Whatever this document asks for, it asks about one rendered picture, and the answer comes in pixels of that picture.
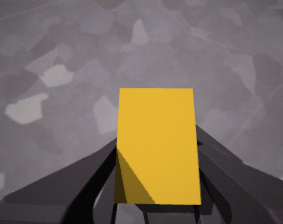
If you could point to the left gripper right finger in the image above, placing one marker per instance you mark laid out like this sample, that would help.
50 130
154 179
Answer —
254 197

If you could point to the yellow block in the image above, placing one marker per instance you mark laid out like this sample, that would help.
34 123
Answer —
156 156

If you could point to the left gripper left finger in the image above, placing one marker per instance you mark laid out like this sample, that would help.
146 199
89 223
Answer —
67 196

